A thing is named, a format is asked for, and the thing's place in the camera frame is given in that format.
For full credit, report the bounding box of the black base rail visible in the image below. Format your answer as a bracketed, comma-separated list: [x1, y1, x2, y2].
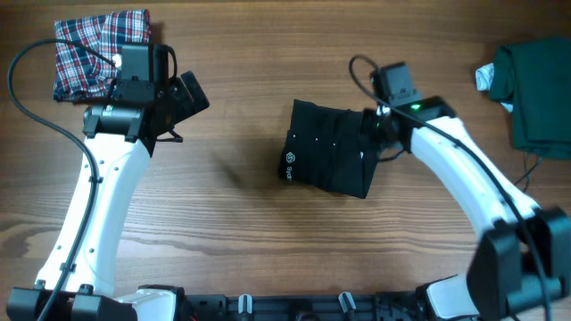
[186, 292, 428, 321]

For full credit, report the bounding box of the black garment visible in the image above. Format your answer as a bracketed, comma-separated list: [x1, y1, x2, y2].
[277, 100, 380, 199]

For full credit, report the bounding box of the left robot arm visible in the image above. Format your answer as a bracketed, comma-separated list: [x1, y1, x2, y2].
[6, 43, 209, 320]

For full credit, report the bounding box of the plaid folded cloth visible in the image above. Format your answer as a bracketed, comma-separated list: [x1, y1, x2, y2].
[53, 9, 152, 102]

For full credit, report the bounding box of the dark green folded garment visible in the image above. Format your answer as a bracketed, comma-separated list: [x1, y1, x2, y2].
[475, 37, 570, 160]

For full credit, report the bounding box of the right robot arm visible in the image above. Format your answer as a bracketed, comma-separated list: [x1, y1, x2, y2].
[365, 62, 570, 320]

